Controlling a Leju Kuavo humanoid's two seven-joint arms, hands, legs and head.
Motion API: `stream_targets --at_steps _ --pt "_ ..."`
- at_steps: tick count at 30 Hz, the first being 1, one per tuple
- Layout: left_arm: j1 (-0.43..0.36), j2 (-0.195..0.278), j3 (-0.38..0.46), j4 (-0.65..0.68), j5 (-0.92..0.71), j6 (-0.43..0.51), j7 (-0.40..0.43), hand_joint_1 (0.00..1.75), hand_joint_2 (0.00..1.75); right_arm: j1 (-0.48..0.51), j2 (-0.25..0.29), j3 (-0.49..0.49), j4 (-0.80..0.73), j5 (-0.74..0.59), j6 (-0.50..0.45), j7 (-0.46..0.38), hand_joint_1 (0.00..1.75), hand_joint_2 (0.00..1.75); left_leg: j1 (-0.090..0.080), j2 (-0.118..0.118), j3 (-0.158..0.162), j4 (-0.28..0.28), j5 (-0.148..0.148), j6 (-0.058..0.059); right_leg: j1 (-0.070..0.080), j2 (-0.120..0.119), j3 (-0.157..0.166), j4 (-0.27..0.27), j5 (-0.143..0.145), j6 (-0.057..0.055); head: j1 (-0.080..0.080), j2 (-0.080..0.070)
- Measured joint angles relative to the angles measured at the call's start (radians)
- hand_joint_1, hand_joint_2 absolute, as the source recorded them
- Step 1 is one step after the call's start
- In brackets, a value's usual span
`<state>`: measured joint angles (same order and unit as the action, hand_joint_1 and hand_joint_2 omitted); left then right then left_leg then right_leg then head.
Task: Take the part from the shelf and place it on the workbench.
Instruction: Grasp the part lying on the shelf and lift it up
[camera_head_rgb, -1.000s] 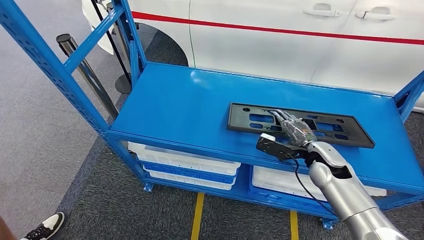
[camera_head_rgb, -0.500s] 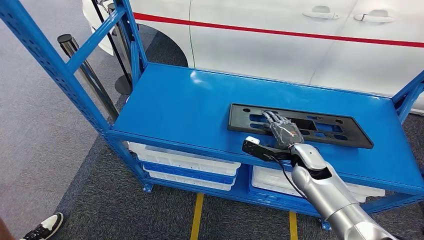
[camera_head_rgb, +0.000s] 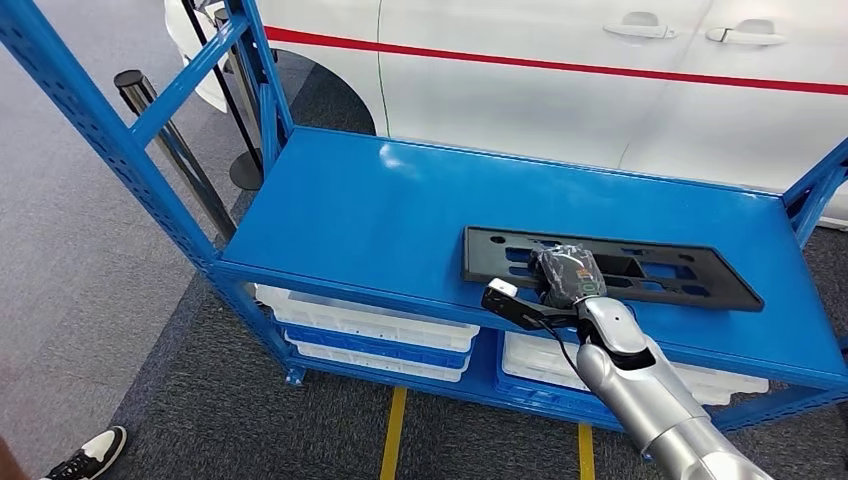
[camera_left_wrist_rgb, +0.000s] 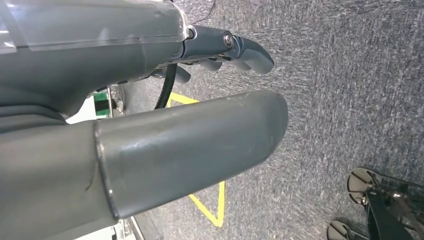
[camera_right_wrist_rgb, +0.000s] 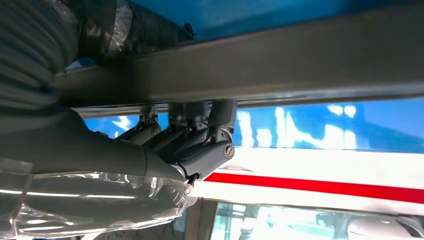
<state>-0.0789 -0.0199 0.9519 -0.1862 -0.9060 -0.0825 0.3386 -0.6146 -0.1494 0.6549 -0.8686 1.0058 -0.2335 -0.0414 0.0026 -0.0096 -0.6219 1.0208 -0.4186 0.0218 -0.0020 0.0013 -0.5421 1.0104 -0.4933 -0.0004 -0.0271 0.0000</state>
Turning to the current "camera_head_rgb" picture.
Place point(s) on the dark grey carpet mat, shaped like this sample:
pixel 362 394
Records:
pixel 232 424

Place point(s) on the black plastic mounting part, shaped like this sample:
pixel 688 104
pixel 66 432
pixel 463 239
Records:
pixel 490 255

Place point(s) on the blue metal shelf rack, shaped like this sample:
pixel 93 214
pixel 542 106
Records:
pixel 371 212

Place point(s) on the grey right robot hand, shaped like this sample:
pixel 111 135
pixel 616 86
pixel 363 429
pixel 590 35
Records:
pixel 570 278

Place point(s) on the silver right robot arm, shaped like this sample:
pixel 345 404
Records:
pixel 649 404

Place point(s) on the yellow tape floor square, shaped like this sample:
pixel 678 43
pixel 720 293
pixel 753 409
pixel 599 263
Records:
pixel 394 437

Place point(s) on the black and white sneaker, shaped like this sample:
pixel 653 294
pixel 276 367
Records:
pixel 93 457

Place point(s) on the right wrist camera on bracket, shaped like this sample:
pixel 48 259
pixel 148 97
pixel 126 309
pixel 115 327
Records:
pixel 513 305

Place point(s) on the white car with red stripe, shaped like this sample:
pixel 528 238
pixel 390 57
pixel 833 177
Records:
pixel 530 106

